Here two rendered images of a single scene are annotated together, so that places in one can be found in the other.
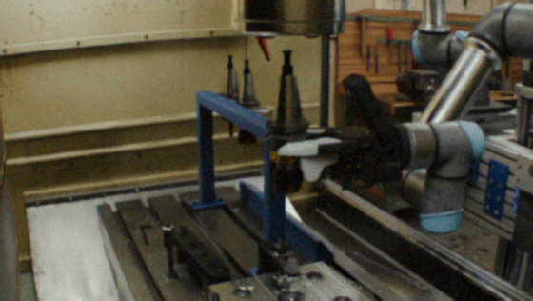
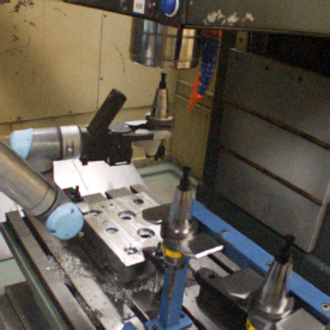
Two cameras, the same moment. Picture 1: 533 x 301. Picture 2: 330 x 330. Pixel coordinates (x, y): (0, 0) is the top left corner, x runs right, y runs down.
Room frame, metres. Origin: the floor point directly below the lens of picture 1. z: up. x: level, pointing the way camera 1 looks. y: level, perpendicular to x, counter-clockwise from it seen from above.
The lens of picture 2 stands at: (1.71, -0.21, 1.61)
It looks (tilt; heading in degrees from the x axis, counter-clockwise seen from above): 25 degrees down; 168
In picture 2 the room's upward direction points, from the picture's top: 6 degrees clockwise
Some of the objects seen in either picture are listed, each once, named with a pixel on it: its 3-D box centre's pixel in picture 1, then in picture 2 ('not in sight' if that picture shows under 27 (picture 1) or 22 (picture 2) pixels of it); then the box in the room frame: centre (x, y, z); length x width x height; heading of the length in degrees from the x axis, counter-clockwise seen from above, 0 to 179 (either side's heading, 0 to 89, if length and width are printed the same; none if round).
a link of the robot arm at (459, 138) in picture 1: (450, 146); (35, 147); (0.84, -0.31, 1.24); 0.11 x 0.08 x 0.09; 104
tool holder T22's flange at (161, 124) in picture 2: (287, 129); (158, 120); (0.77, -0.03, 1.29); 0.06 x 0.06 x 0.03
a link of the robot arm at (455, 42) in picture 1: (469, 52); not in sight; (1.70, -0.68, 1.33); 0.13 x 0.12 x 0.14; 53
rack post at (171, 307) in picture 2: (274, 211); (175, 275); (1.04, -0.02, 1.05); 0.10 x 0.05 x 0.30; 115
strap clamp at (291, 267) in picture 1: (279, 269); (159, 268); (0.92, -0.03, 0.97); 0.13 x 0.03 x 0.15; 25
